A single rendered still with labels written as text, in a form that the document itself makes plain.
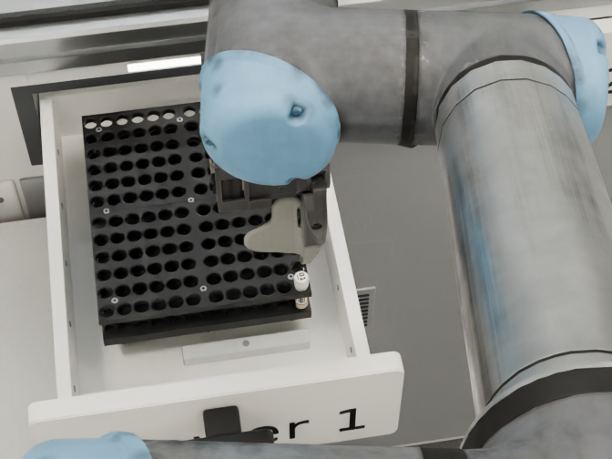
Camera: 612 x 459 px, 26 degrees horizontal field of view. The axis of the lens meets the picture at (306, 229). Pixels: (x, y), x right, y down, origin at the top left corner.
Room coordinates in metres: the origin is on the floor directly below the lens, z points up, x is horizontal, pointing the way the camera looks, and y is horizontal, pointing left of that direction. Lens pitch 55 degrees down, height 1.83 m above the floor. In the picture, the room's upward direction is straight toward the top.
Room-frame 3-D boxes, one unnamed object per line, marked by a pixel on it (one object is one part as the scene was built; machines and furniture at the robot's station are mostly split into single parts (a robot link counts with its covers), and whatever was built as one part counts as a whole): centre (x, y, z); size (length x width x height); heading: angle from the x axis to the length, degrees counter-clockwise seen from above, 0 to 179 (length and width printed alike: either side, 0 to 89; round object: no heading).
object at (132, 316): (0.59, 0.08, 0.90); 0.18 x 0.02 x 0.01; 99
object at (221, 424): (0.46, 0.06, 0.91); 0.07 x 0.04 x 0.01; 99
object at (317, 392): (0.49, 0.07, 0.87); 0.29 x 0.02 x 0.11; 99
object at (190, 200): (0.69, 0.10, 0.87); 0.22 x 0.18 x 0.06; 9
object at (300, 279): (0.60, 0.00, 0.89); 0.01 x 0.01 x 0.05
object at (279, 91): (0.50, 0.00, 1.27); 0.11 x 0.11 x 0.08; 89
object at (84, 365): (0.70, 0.10, 0.86); 0.40 x 0.26 x 0.06; 9
